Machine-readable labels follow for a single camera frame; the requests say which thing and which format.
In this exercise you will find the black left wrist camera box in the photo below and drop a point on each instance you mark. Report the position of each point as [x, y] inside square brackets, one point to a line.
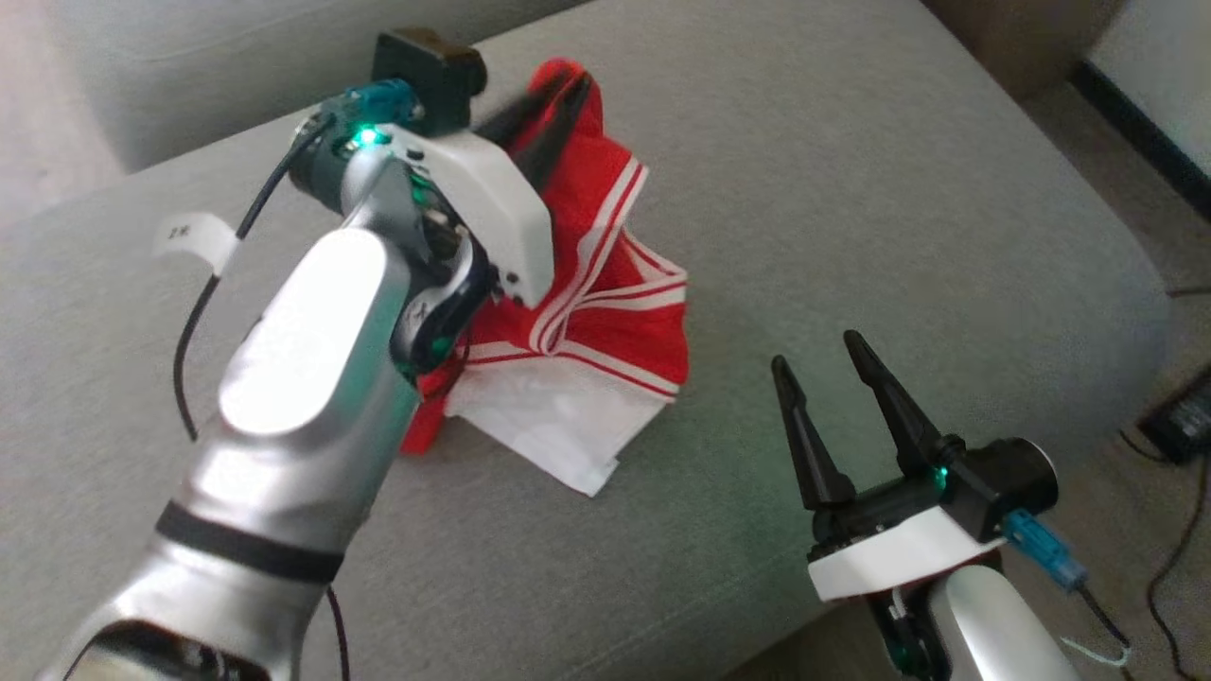
[430, 71]

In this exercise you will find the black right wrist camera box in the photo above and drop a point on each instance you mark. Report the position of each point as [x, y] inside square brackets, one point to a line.
[1003, 482]

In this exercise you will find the black baseboard strip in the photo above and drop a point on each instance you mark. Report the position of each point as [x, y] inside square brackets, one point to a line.
[1145, 142]

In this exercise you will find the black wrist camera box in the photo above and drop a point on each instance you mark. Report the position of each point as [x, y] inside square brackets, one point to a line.
[430, 71]
[1003, 482]

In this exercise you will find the grey sofa back cushion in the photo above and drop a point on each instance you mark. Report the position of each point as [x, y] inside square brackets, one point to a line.
[189, 76]

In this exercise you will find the blue left wrist connector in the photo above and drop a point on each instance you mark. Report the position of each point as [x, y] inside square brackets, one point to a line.
[378, 102]

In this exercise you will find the blue wrist connector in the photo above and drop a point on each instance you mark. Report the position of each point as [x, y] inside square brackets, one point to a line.
[378, 102]
[1045, 553]

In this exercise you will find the black power adapter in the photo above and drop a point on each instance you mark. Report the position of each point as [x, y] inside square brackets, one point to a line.
[1183, 421]

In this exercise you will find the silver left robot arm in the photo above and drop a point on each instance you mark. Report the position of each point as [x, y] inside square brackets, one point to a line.
[303, 359]

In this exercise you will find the blue right wrist connector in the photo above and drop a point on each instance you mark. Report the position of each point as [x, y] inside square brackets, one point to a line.
[1045, 553]

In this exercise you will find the red jersey shirt white stripes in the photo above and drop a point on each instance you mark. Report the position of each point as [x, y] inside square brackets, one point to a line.
[624, 322]

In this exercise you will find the grey sofa seat cushion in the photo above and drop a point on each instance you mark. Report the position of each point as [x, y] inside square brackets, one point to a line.
[851, 189]

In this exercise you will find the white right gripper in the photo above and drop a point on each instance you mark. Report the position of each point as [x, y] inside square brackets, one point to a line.
[889, 553]

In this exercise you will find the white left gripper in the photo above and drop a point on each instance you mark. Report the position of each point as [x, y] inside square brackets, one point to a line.
[492, 208]

